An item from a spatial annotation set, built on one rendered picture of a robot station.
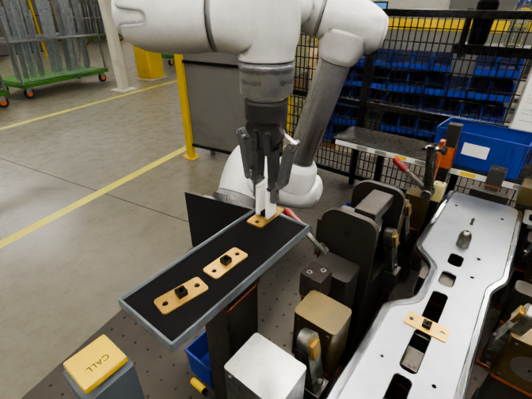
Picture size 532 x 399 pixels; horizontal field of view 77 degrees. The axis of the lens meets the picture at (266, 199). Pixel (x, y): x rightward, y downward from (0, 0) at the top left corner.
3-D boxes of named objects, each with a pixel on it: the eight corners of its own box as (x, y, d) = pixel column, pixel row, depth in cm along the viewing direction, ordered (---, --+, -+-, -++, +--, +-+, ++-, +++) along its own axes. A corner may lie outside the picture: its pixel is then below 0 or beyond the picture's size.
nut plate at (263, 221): (260, 229, 65) (260, 223, 64) (245, 222, 67) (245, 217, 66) (284, 210, 71) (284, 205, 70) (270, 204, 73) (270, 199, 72)
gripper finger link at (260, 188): (258, 186, 64) (255, 184, 65) (258, 215, 68) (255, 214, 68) (267, 180, 66) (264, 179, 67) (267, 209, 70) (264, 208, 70)
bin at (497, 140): (515, 180, 118) (530, 146, 111) (428, 157, 136) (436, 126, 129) (524, 166, 128) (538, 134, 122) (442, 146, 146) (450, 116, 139)
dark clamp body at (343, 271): (328, 389, 88) (347, 284, 68) (291, 363, 94) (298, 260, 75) (341, 369, 93) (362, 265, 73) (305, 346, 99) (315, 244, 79)
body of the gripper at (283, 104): (232, 96, 56) (234, 149, 61) (274, 105, 51) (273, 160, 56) (259, 89, 61) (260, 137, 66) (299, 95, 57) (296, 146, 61)
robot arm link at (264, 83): (273, 67, 48) (272, 108, 51) (305, 59, 54) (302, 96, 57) (226, 61, 52) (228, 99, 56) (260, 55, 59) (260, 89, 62)
